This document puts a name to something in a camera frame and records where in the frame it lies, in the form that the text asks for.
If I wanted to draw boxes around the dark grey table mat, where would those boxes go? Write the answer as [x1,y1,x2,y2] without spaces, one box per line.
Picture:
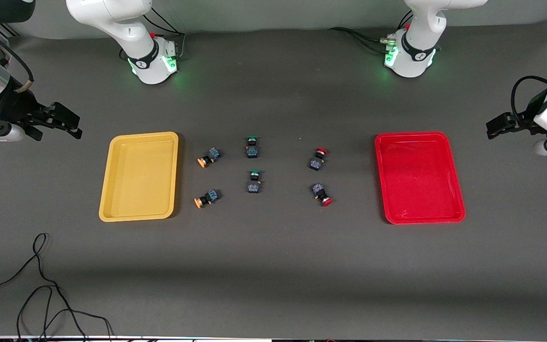
[0,21,547,340]

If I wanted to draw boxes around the thin black loose cable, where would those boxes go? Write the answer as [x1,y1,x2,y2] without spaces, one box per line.
[0,233,113,340]

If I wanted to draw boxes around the yellow push button switch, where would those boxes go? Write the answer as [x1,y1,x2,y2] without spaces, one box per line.
[194,189,222,209]
[197,147,222,168]

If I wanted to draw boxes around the yellow plastic tray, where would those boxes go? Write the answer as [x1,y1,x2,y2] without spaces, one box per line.
[99,132,179,222]

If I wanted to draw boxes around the black left arm base cables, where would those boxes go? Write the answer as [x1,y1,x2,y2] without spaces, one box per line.
[328,12,414,55]

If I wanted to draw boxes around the red push button switch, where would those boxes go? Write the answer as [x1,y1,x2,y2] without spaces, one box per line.
[311,183,333,207]
[309,148,328,171]

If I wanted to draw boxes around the black arm base cables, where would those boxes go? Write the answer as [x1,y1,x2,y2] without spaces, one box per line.
[119,7,186,62]
[328,12,414,55]

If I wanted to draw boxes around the red plastic tray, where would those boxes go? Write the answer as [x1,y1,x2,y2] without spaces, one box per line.
[375,132,466,224]

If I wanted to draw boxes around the black right arm base cables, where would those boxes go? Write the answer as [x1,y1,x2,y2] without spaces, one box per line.
[119,7,186,62]

